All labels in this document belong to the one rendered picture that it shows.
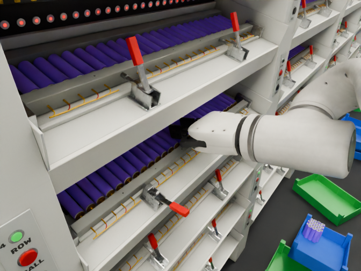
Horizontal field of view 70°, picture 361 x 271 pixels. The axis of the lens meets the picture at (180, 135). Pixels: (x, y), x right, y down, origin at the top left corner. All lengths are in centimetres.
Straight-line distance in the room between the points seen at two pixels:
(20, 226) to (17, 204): 2
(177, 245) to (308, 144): 41
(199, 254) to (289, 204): 84
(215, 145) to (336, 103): 20
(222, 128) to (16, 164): 32
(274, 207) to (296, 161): 117
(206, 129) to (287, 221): 113
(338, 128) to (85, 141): 33
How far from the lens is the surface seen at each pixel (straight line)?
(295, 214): 159
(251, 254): 137
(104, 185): 48
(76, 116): 34
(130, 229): 46
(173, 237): 69
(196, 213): 73
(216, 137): 46
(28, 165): 27
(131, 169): 51
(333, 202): 174
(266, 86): 77
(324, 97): 47
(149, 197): 48
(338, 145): 40
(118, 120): 34
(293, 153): 42
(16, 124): 26
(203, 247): 91
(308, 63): 126
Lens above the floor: 112
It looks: 33 degrees down
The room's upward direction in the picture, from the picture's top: straight up
